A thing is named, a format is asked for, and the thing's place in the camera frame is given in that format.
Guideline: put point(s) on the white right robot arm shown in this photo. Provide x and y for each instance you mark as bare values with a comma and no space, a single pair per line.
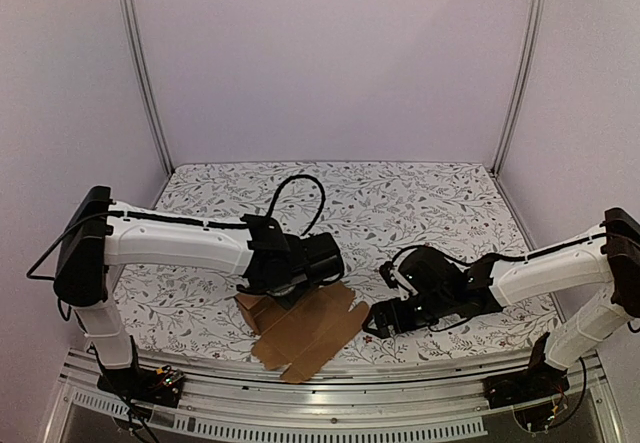
607,254

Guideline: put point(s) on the right aluminium frame post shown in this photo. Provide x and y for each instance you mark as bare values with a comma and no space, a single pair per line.
525,62

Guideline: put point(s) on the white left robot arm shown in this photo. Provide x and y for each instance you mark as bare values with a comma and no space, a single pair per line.
104,233

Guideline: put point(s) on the floral patterned table mat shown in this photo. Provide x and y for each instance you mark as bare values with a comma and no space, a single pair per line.
372,209

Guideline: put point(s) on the brown cardboard box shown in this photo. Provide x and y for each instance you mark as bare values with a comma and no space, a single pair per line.
301,340

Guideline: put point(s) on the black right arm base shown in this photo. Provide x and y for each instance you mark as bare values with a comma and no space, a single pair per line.
538,380

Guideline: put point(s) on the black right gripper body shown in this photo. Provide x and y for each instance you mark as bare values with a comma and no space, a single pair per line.
396,316

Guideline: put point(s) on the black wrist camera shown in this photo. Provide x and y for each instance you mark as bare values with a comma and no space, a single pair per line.
322,260
419,270

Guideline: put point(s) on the aluminium frame post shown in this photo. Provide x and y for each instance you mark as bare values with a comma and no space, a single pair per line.
525,62
135,43

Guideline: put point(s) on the left aluminium frame post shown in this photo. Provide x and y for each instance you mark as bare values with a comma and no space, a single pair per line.
135,43

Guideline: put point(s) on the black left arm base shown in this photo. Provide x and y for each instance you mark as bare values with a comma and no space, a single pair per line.
162,386

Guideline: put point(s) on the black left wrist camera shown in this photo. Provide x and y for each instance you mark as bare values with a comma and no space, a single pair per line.
322,260

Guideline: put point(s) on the aluminium front table rail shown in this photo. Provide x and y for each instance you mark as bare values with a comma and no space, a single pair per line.
424,401

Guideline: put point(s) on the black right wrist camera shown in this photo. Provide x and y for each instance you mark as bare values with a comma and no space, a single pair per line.
419,270

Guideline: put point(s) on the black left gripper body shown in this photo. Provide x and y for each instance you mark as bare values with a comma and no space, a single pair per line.
285,295

